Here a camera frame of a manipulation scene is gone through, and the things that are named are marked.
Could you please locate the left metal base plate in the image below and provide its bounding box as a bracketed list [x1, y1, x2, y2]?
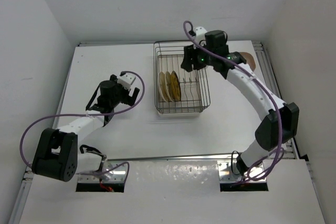
[77, 161, 130, 185]

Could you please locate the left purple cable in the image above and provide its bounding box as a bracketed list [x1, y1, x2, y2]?
[19, 70, 145, 180]

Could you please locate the cream round plate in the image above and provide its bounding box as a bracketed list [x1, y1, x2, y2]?
[159, 72, 169, 102]
[165, 71, 174, 102]

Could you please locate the metal base plate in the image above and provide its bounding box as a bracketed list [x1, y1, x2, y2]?
[77, 161, 130, 185]
[217, 159, 267, 185]

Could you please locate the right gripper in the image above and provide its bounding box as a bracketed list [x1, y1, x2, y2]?
[182, 40, 215, 72]

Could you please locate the aluminium frame rail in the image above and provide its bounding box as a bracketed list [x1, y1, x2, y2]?
[252, 41, 300, 159]

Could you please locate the wire dish rack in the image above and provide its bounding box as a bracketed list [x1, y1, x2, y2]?
[153, 40, 211, 116]

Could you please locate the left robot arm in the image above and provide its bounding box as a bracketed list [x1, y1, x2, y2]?
[30, 71, 145, 182]

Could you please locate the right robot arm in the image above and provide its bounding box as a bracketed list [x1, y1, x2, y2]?
[181, 27, 299, 175]

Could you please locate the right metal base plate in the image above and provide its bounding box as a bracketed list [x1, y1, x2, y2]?
[217, 159, 267, 185]

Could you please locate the yellow patterned round plate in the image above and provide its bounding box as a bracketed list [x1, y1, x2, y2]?
[171, 71, 181, 101]

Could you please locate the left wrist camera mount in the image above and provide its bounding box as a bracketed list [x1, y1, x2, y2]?
[117, 72, 136, 91]

